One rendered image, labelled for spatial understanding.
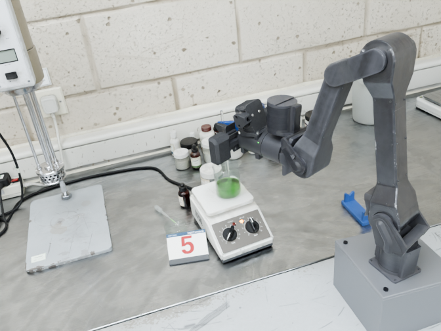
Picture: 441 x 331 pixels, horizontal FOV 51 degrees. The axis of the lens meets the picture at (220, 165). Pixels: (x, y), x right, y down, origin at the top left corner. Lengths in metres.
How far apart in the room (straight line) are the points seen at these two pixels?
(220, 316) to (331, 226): 0.36
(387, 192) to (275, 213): 0.44
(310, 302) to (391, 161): 0.35
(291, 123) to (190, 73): 0.66
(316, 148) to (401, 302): 0.29
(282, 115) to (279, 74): 0.72
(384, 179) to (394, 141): 0.07
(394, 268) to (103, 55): 0.97
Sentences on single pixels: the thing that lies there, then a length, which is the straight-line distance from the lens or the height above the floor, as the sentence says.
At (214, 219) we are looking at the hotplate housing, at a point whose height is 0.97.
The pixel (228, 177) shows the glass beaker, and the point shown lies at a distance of 1.04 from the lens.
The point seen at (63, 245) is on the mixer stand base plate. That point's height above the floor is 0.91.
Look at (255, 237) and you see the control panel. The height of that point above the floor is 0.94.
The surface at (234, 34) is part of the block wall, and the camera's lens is 1.47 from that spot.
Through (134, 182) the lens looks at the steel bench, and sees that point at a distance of 1.37.
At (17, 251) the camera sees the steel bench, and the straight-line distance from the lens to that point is 1.25.
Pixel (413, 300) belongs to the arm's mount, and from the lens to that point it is 0.87.
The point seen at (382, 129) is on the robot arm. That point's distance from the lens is 0.75.
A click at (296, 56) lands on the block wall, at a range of 1.57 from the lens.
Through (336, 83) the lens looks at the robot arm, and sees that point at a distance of 0.77.
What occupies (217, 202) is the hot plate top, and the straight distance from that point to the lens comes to 1.07.
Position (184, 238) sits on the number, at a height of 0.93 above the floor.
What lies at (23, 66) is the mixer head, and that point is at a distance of 1.02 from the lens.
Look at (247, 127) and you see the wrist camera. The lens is 0.91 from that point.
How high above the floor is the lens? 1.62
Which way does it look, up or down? 31 degrees down
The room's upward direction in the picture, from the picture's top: 7 degrees counter-clockwise
